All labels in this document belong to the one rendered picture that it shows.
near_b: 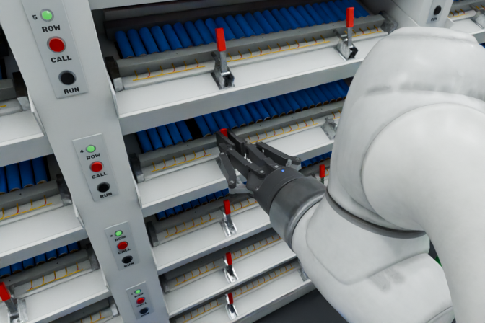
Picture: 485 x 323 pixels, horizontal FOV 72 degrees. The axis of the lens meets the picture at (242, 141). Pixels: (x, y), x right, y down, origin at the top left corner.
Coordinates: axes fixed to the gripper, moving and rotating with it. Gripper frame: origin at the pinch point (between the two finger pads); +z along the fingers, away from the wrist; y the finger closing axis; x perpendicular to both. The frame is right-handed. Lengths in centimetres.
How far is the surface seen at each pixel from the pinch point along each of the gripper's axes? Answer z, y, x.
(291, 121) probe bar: 6.2, 17.8, -2.7
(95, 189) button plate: -0.3, -23.9, -0.7
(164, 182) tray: 4.1, -12.5, -6.3
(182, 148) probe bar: 6.9, -7.2, -1.9
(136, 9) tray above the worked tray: 12.9, -9.6, 23.4
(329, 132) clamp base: 2.3, 25.7, -6.1
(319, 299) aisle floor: 11, 34, -80
